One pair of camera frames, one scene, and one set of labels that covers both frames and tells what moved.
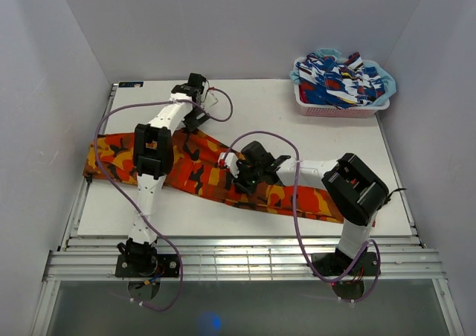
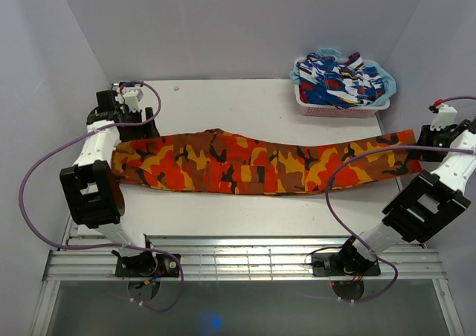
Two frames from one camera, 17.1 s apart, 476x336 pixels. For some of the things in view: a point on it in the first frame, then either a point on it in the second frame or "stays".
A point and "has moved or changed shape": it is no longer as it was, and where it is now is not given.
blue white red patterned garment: [326, 80] stays
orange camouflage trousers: [201, 166] has moved or changed shape
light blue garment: [390, 84] stays
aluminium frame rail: [241, 259] stays
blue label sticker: [130, 84] stays
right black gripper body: [248, 178] to [435, 138]
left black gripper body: [190, 120] to [137, 131]
